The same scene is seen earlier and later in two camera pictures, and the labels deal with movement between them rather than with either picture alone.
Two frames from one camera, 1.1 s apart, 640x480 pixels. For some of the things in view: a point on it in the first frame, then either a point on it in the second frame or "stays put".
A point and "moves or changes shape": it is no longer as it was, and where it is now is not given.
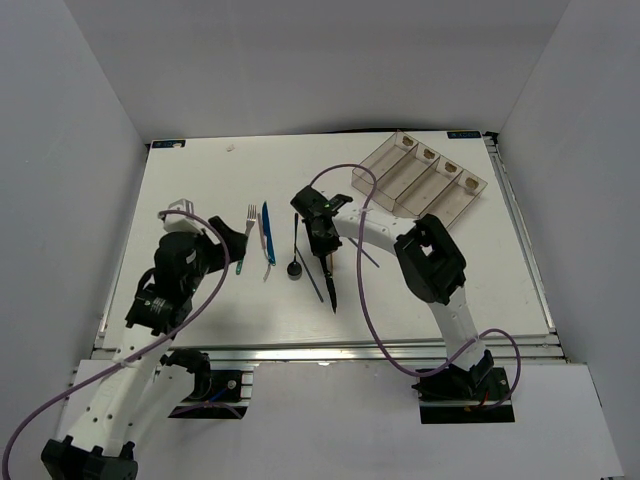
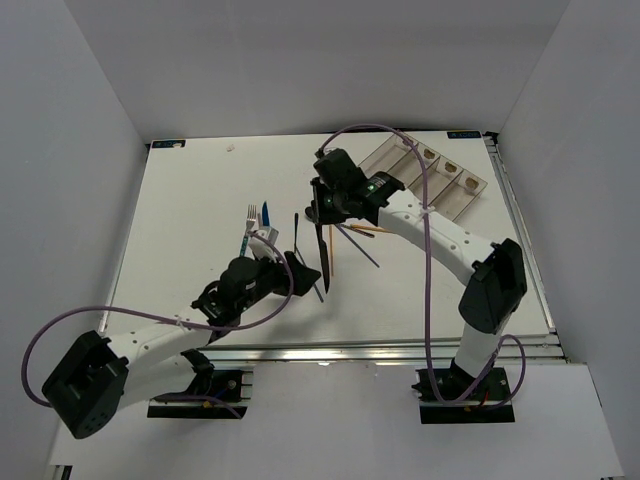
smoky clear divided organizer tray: [415, 180] stays put
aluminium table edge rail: [361, 353] stays put
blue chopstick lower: [308, 274] stays put
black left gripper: [236, 241] to [303, 277]
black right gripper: [320, 249] to [321, 214]
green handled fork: [251, 220] stays put
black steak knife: [330, 283] moves or changes shape
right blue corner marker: [463, 134] stays put
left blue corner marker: [171, 143] stays put
